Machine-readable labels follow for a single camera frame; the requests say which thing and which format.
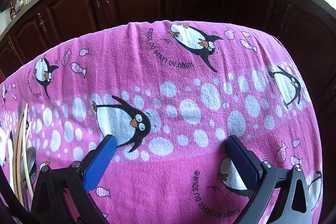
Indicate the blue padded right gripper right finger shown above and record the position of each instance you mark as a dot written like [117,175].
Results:
[262,178]

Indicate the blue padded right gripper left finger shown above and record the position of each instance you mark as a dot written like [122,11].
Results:
[63,195]

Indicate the wooden handled spoon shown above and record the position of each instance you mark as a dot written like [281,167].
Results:
[31,168]

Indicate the pink penguin print towel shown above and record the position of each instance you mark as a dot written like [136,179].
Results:
[171,93]

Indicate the dark wooden base cabinets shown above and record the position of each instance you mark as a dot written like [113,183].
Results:
[305,27]

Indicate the metal fork wooden handle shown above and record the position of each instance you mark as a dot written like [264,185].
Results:
[17,157]

